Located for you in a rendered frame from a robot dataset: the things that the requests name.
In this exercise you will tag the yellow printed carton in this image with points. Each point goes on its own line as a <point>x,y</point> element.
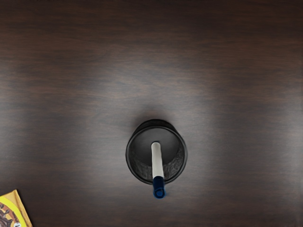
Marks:
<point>9,210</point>

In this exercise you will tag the white pen with blue cap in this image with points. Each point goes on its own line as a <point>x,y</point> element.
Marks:
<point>156,160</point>

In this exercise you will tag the black mesh pen holder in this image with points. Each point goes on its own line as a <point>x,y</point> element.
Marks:
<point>139,153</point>

